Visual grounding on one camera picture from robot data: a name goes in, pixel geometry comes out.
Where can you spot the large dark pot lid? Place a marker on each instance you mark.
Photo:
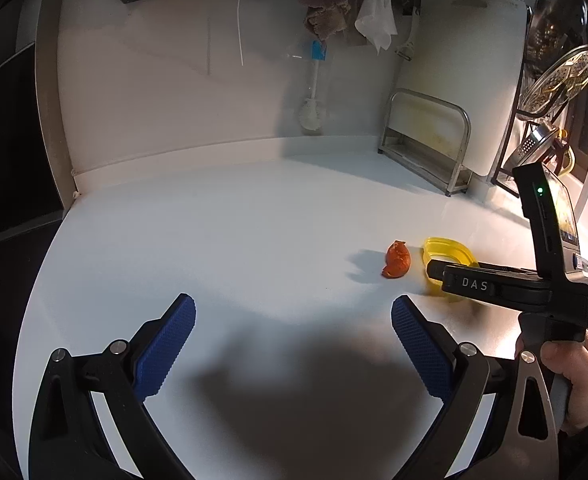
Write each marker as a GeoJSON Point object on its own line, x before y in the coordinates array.
{"type": "Point", "coordinates": [558, 5]}

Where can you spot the white cutting board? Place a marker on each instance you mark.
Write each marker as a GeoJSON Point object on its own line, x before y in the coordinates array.
{"type": "Point", "coordinates": [473, 70]}

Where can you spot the person's right hand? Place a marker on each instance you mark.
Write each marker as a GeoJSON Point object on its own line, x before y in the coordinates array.
{"type": "Point", "coordinates": [581, 375]}

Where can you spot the black oven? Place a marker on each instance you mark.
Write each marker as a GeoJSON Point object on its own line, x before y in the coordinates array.
{"type": "Point", "coordinates": [9, 135]}

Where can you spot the orange peel piece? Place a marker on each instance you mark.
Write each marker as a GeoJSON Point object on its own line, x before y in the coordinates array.
{"type": "Point", "coordinates": [397, 260]}

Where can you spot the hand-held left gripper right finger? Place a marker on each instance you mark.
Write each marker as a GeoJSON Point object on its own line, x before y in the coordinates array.
{"type": "Point", "coordinates": [421, 347]}

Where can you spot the white hanging peeler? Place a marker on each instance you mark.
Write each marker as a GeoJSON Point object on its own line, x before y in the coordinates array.
{"type": "Point", "coordinates": [406, 45]}

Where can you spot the perforated steel steamer plate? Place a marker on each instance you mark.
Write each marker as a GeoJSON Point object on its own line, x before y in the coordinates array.
{"type": "Point", "coordinates": [563, 77]}

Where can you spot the brown hanging cloth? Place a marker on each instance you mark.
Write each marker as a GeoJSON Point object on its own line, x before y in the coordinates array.
{"type": "Point", "coordinates": [324, 5]}

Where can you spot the white bottle brush blue collar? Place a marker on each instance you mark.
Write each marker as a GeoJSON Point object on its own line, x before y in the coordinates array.
{"type": "Point", "coordinates": [313, 110]}

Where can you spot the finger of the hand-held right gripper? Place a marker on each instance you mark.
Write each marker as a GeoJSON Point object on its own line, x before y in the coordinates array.
{"type": "Point", "coordinates": [436, 272]}

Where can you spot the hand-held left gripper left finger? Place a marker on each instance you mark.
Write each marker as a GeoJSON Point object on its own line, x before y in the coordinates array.
{"type": "Point", "coordinates": [166, 347]}

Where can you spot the small steel strainer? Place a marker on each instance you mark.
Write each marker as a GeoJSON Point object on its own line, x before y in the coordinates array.
{"type": "Point", "coordinates": [536, 142]}

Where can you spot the steel cutting board holder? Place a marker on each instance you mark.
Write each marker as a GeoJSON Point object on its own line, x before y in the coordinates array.
{"type": "Point", "coordinates": [461, 150]}

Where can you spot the white hanging cloth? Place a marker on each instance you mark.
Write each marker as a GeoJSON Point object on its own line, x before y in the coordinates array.
{"type": "Point", "coordinates": [376, 20]}

